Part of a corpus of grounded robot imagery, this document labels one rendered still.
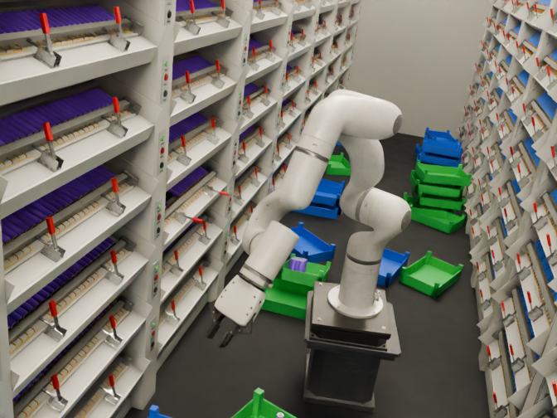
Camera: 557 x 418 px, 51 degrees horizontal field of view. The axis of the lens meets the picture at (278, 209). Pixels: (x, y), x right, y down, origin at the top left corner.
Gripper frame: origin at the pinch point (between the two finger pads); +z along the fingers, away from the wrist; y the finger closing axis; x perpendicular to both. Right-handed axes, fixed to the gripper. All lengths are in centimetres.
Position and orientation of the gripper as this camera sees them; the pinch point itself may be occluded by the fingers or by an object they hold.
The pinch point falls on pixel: (219, 335)
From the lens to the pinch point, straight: 149.9
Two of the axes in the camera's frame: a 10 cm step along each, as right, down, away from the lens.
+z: -5.3, 8.4, -0.8
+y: -8.0, -4.7, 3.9
